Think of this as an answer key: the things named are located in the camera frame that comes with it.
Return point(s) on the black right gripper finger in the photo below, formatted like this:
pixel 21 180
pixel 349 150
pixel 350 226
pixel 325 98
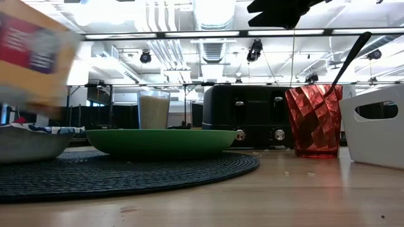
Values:
pixel 265 7
pixel 277 21

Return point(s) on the black spoon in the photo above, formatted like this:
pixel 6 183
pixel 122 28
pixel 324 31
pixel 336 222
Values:
pixel 360 44

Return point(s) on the black toaster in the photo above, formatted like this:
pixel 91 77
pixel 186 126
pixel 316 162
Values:
pixel 252 110

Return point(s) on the red faceted plastic tumbler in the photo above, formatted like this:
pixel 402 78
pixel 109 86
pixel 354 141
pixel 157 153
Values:
pixel 312 126

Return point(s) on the yellow raisin bran cereal box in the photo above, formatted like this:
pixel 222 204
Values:
pixel 34 47

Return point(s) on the ceiling air vent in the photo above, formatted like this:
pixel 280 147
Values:
pixel 213 52

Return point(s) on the glass of milk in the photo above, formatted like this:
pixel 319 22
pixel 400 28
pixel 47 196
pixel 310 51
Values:
pixel 154 110

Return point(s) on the white plastic bin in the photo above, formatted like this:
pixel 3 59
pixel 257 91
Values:
pixel 372 142

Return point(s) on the green plate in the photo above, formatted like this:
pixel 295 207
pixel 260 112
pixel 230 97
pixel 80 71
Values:
pixel 161 142

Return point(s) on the black background partition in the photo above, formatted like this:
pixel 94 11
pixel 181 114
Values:
pixel 101 117

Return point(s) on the dark round woven placemat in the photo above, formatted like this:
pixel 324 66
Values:
pixel 126 176

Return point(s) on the red background object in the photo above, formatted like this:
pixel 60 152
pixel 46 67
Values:
pixel 19 120

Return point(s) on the bowl with blue patterned rim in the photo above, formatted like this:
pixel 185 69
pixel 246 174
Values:
pixel 28 145

